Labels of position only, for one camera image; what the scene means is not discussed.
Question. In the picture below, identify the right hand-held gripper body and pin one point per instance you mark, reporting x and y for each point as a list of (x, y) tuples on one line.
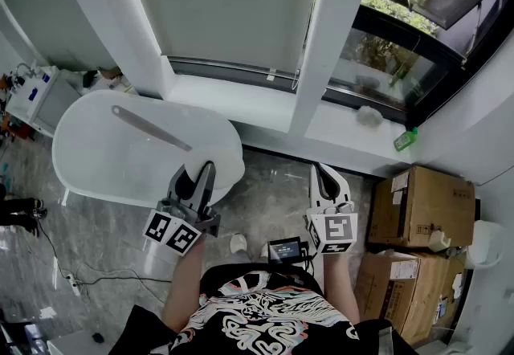
[(335, 231)]

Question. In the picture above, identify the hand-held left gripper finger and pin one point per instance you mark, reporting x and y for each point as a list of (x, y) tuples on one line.
[(205, 193), (172, 188)]

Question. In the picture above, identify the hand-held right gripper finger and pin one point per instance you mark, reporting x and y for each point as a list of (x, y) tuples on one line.
[(342, 190), (314, 188)]

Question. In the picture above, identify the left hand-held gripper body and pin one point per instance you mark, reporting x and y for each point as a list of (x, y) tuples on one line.
[(172, 233)]

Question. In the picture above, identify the white bathtub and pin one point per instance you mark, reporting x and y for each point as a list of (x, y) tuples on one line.
[(104, 156)]

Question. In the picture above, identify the person's left forearm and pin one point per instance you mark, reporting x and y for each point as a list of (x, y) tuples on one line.
[(182, 289)]

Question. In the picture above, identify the person's right forearm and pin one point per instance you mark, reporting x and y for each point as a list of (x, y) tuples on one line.
[(339, 289)]

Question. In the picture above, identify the small black display screen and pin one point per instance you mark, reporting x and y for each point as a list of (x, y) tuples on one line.
[(284, 251)]

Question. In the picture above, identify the grey fluffy duster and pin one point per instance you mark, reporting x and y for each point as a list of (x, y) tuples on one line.
[(369, 115)]

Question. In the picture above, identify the green plastic bottle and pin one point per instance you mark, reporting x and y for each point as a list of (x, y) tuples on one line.
[(405, 140)]

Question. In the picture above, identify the large brown cardboard box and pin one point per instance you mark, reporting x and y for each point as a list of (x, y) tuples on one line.
[(425, 205)]

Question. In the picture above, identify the brown cardboard box white labels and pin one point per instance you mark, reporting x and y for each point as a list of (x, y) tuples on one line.
[(405, 297)]

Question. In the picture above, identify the white windowsill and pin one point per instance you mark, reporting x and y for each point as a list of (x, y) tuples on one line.
[(261, 104)]

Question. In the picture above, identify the white power strip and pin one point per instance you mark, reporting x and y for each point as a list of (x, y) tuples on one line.
[(74, 285)]

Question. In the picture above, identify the black printed t-shirt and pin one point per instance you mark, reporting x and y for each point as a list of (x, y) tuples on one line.
[(257, 317)]

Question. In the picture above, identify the small black object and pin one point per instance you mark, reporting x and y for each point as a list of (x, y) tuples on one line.
[(97, 338)]

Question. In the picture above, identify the white platform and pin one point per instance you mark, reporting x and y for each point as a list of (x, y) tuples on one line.
[(68, 345)]

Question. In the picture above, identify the white cabinet with blue labels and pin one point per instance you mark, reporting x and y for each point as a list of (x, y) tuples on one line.
[(44, 100)]

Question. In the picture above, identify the black equipment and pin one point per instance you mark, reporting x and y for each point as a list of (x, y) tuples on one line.
[(18, 213)]

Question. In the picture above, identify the black window frame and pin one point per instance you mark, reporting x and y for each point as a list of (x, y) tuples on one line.
[(441, 56)]

